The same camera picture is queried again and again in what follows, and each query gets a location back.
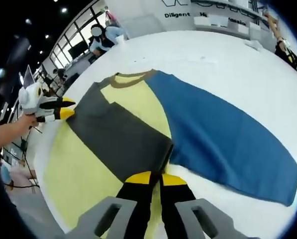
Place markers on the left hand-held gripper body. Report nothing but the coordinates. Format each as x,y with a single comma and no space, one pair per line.
30,98

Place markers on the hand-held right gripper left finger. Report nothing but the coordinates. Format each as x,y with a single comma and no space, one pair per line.
135,211

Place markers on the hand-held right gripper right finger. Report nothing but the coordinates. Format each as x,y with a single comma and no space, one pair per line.
173,214

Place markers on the yellow grey blue garment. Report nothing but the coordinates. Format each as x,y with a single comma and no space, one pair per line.
213,124

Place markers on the black computer monitor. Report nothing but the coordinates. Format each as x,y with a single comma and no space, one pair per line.
77,49

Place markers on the pink and blue cloth pile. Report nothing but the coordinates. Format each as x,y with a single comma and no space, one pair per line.
21,176

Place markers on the black framed glass partition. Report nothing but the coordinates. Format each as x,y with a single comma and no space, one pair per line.
83,27

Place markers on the white cup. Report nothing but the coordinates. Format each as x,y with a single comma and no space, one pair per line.
121,39

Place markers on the pink hanging cloth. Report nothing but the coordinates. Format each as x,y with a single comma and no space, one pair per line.
111,18

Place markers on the row of white storage boxes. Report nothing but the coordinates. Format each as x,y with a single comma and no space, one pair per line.
203,20

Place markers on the grey metal shelf rack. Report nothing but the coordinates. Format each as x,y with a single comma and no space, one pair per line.
220,28

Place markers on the small white object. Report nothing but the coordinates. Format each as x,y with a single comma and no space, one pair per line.
254,46

